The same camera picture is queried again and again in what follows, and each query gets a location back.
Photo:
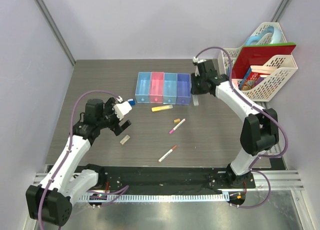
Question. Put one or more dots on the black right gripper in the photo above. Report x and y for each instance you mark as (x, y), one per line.
(195, 91)

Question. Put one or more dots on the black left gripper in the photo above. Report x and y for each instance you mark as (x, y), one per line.
(108, 108)

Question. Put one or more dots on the clear beige eraser block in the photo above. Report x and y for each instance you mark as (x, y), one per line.
(124, 139)

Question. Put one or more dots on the blue capped clear tube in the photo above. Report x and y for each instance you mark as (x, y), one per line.
(195, 100)

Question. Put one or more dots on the purple drawer box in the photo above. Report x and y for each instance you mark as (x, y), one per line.
(183, 89)

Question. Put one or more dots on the teal blue drawer box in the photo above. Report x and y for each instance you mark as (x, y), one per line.
(170, 88)

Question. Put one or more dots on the light blue drawer box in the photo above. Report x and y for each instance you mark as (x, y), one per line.
(142, 92)

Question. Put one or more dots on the yellow capped tube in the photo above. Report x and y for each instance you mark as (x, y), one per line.
(162, 108)

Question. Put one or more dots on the pink drawer box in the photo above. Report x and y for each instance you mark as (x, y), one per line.
(156, 87)

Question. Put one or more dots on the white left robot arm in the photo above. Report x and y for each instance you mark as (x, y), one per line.
(52, 200)

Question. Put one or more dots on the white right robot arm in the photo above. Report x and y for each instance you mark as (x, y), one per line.
(258, 133)

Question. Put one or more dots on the small blue box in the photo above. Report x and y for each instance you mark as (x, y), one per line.
(131, 102)

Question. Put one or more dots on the colourful book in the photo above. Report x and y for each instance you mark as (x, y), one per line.
(251, 77)

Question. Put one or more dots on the red folder board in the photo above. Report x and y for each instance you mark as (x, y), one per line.
(258, 55)

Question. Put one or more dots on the pink tipped white marker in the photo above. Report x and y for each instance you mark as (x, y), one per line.
(177, 126)

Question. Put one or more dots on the orange tipped white marker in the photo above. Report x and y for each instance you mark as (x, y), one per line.
(167, 153)

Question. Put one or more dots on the white perforated file rack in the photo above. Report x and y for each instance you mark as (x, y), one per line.
(285, 65)

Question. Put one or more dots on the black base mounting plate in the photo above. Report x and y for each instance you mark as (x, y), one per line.
(167, 180)

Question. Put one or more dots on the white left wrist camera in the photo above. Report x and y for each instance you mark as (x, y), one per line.
(121, 108)

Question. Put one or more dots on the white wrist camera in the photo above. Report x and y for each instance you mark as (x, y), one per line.
(196, 60)
(121, 108)

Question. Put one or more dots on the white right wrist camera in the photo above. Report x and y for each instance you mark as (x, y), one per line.
(196, 60)

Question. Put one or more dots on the white slotted cable duct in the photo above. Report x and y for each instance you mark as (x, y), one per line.
(90, 198)

